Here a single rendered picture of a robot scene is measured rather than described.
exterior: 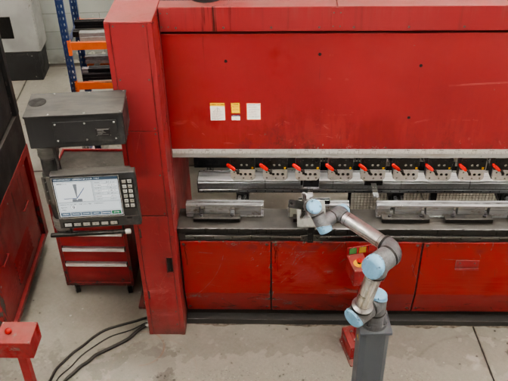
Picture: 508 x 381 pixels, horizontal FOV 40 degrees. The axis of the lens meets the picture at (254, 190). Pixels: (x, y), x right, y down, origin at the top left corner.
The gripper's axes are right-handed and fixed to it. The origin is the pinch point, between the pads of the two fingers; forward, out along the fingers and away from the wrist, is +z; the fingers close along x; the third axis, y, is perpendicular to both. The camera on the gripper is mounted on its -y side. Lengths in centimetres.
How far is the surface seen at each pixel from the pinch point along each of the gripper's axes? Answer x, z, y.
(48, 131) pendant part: 23, -31, -138
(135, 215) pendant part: -16, -3, -91
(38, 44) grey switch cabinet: 150, 407, -252
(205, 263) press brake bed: -44, 71, -48
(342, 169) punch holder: 24.9, 29.6, 27.5
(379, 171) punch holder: 26, 27, 50
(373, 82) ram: 73, -7, 32
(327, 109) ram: 57, 6, 10
